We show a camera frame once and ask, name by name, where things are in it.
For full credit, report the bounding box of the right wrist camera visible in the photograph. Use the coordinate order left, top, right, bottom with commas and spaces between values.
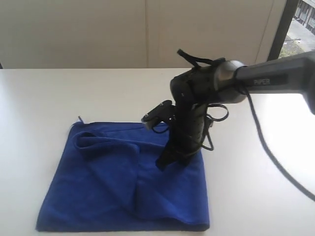
141, 100, 175, 130

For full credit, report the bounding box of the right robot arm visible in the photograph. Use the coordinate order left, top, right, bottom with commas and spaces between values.
156, 50, 315, 170

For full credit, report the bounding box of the blue microfiber towel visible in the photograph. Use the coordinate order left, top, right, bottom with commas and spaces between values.
35, 120, 210, 233

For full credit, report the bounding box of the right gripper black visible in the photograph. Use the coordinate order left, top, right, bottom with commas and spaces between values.
156, 104, 207, 171

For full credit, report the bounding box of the dark window frame post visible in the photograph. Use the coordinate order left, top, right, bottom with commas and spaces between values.
267, 0, 299, 61

